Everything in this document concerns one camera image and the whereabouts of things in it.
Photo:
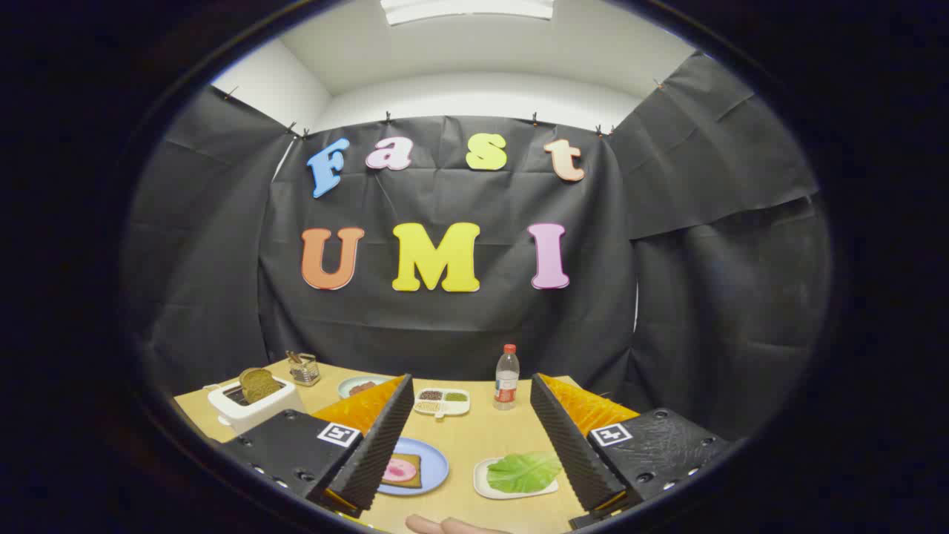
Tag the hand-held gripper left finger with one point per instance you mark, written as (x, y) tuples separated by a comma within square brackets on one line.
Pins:
[(378, 452)]

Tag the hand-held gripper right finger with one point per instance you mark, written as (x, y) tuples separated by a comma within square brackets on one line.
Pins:
[(571, 452)]

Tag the green lettuce leaf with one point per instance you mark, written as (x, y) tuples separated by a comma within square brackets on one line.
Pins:
[(523, 473)]

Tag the brown bread slice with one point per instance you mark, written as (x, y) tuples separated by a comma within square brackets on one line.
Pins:
[(259, 386), (415, 480)]

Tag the pink ham slice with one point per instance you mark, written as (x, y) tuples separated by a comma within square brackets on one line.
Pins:
[(400, 469)]

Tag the blue round plate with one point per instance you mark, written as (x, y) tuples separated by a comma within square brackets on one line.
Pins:
[(435, 467)]

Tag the brown meat slice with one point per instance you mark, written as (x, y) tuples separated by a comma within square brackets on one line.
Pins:
[(362, 388)]

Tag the pale beans pile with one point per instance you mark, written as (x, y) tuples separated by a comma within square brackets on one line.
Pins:
[(429, 408)]

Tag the pale green round plate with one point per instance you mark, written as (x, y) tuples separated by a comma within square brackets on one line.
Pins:
[(345, 389)]

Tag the white divided dish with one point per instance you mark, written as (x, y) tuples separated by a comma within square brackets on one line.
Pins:
[(442, 416)]

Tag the clear red-capped water bottle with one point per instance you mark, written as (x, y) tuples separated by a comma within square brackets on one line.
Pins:
[(506, 386)]

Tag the white square plate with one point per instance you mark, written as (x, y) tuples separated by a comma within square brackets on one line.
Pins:
[(480, 476)]

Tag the green beans pile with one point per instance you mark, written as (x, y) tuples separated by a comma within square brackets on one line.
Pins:
[(457, 397)]

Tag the white toaster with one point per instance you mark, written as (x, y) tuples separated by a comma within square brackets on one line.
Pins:
[(259, 414)]

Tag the black backdrop cloth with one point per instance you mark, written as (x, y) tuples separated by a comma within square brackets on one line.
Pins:
[(445, 326)]

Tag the white ceiling light panel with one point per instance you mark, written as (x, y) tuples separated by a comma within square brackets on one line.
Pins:
[(467, 9)]

